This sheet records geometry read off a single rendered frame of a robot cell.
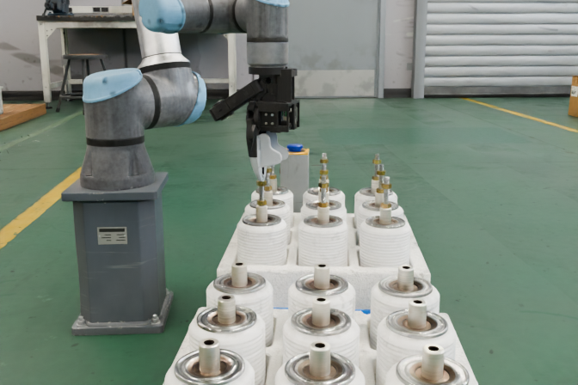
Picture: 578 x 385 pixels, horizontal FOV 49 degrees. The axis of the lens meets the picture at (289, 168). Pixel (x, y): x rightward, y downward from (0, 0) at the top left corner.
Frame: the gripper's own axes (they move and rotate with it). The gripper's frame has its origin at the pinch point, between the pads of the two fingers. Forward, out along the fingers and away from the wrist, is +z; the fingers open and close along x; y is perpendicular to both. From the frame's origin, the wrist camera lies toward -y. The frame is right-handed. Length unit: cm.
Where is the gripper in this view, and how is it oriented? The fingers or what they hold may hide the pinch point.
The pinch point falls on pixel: (258, 173)
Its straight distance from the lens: 120.5
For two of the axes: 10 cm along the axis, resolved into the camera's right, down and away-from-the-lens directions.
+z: 0.0, 9.8, 2.1
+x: 3.0, -2.0, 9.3
